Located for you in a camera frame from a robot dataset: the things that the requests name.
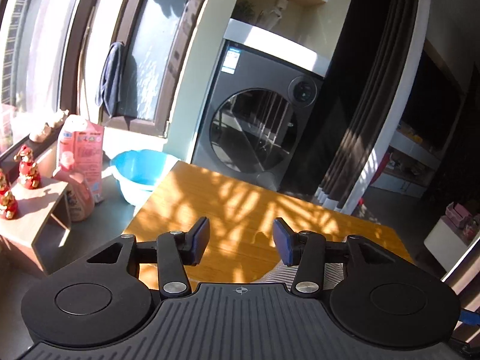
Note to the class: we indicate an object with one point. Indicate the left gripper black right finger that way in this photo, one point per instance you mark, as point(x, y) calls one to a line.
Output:
point(320, 264)

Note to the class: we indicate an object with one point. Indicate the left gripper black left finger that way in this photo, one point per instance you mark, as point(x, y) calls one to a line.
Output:
point(171, 252)

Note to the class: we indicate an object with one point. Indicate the dark folding door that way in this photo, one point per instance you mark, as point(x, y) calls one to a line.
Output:
point(354, 99)

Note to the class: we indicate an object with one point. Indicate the blue plastic basin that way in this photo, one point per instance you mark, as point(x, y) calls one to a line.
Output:
point(138, 173)

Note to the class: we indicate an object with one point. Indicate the pink detergent bottle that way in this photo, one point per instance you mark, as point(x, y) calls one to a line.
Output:
point(80, 200)

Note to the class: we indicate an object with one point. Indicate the white low cabinet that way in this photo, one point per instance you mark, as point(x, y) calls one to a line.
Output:
point(409, 169)

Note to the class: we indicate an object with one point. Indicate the wooden side stool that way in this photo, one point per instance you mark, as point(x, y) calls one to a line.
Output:
point(42, 223)

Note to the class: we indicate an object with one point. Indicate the grey front-load washing machine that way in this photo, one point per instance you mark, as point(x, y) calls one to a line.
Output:
point(257, 109)

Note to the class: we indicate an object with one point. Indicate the pink detergent refill bag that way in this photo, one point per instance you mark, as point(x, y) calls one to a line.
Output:
point(84, 140)

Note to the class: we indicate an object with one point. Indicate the pink storage box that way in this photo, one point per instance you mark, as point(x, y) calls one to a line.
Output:
point(458, 215)

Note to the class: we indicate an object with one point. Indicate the red gold figurine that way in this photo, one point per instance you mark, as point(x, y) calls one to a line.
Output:
point(29, 176)

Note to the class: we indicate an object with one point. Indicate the small red figurine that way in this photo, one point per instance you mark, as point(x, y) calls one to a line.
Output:
point(9, 205)

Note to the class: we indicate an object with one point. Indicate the dark blue hanging towel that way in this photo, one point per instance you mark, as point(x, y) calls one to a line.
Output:
point(108, 93)

